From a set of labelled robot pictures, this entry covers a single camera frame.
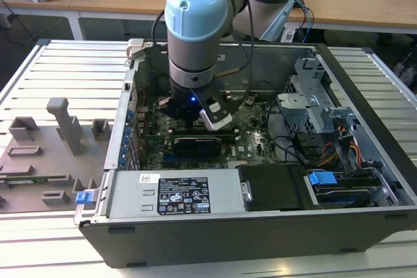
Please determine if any silver power supply unit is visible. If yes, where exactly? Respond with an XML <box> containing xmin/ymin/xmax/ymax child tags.
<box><xmin>104</xmin><ymin>169</ymin><xmax>246</xmax><ymax>221</ymax></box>

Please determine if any thick black cable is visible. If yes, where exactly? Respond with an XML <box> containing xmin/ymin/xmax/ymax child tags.
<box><xmin>263</xmin><ymin>100</ymin><xmax>281</xmax><ymax>124</ymax></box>

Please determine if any pale blue teach pendant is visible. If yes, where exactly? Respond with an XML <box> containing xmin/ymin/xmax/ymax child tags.
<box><xmin>259</xmin><ymin>0</ymin><xmax>296</xmax><ymax>42</ymax></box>

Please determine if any orange power wire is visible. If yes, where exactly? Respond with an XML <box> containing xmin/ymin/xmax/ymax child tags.
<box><xmin>321</xmin><ymin>152</ymin><xmax>343</xmax><ymax>167</ymax></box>

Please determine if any thin black wire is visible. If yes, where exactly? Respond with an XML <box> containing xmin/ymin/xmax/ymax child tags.
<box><xmin>253</xmin><ymin>81</ymin><xmax>278</xmax><ymax>94</ymax></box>

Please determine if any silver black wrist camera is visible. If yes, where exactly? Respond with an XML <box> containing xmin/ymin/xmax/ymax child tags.
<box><xmin>198</xmin><ymin>94</ymin><xmax>242</xmax><ymax>133</ymax></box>

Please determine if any green motherboard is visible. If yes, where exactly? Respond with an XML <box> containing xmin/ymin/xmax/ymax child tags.
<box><xmin>135</xmin><ymin>91</ymin><xmax>281</xmax><ymax>172</ymax></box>

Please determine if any black plastic shroud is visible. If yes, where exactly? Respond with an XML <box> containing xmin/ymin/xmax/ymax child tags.
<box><xmin>237</xmin><ymin>163</ymin><xmax>309</xmax><ymax>213</ymax></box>

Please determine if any black and grey PC case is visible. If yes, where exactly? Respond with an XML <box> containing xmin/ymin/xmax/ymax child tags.
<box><xmin>73</xmin><ymin>38</ymin><xmax>417</xmax><ymax>270</ymax></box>

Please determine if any silver metal drive cage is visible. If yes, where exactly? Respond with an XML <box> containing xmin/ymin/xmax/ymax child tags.
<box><xmin>276</xmin><ymin>57</ymin><xmax>363</xmax><ymax>135</ymax></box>

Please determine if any silver metal handle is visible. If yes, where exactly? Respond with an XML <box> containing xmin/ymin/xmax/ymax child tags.
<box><xmin>240</xmin><ymin>179</ymin><xmax>254</xmax><ymax>203</ymax></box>

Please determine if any long wooden desk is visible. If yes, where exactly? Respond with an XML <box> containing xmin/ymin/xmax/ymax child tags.
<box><xmin>0</xmin><ymin>0</ymin><xmax>417</xmax><ymax>36</ymax></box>

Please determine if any black graphics card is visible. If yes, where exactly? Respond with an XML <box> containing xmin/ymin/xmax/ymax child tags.
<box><xmin>173</xmin><ymin>136</ymin><xmax>223</xmax><ymax>160</ymax></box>

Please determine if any grey case latch handle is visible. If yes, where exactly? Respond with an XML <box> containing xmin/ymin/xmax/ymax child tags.
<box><xmin>125</xmin><ymin>38</ymin><xmax>147</xmax><ymax>61</ymax></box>

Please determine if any yellow power wire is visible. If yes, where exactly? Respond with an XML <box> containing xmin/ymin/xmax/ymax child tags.
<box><xmin>348</xmin><ymin>139</ymin><xmax>364</xmax><ymax>167</ymax></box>

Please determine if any grey parts rack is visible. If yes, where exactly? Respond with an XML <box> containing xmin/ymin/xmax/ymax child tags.
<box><xmin>0</xmin><ymin>96</ymin><xmax>114</xmax><ymax>215</ymax></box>

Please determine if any thin red wire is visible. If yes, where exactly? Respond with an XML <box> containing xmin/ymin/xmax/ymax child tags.
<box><xmin>135</xmin><ymin>87</ymin><xmax>148</xmax><ymax>111</ymax></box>

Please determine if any blue cable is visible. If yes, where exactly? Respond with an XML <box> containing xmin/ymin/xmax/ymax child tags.
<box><xmin>291</xmin><ymin>0</ymin><xmax>316</xmax><ymax>33</ymax></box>

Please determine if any blue case latch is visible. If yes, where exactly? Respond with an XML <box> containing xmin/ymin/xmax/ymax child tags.
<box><xmin>74</xmin><ymin>191</ymin><xmax>91</xmax><ymax>206</ymax></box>

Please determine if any hard disk in blue carrier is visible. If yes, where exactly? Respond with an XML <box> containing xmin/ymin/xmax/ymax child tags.
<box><xmin>307</xmin><ymin>169</ymin><xmax>384</xmax><ymax>210</ymax></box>

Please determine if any green RAM stick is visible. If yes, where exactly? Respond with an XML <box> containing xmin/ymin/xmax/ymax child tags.
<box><xmin>0</xmin><ymin>175</ymin><xmax>68</xmax><ymax>187</ymax></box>

